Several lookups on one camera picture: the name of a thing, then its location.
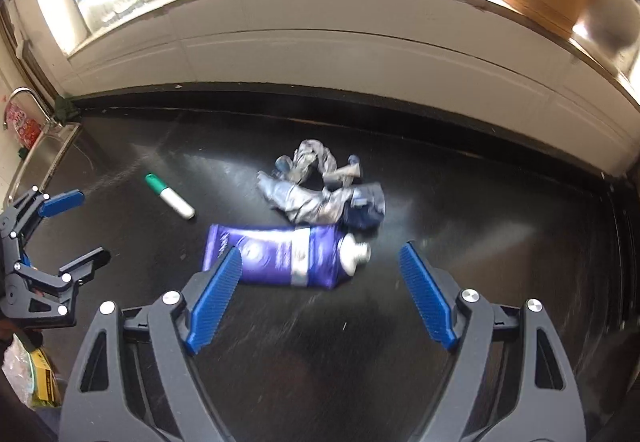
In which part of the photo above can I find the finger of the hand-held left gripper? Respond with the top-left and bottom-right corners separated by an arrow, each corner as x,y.
10,247 -> 112,327
0,187 -> 86,247

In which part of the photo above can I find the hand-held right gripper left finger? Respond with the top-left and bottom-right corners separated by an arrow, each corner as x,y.
59,246 -> 243,442

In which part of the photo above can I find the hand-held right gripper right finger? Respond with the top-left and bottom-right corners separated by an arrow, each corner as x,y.
398,242 -> 586,442

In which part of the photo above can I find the purple toothpaste tube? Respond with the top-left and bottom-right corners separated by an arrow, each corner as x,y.
202,223 -> 372,290

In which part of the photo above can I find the yellow packet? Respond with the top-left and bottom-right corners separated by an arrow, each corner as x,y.
0,332 -> 63,410

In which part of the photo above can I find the dark blue wrapper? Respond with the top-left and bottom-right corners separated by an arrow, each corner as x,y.
342,184 -> 387,230

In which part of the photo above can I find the green and white marker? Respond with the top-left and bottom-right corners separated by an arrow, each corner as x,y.
145,173 -> 196,221

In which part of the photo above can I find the silver plastic wrapper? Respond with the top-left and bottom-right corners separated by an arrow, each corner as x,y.
256,139 -> 361,225

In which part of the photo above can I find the stainless steel sink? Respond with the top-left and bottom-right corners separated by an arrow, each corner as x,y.
7,122 -> 83,207

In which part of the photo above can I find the red packet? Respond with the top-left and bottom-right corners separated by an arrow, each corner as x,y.
4,102 -> 43,147

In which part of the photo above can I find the dark green cloth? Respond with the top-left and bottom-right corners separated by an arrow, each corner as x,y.
54,96 -> 78,123

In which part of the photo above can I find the chrome faucet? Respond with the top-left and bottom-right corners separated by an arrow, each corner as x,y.
2,88 -> 56,130

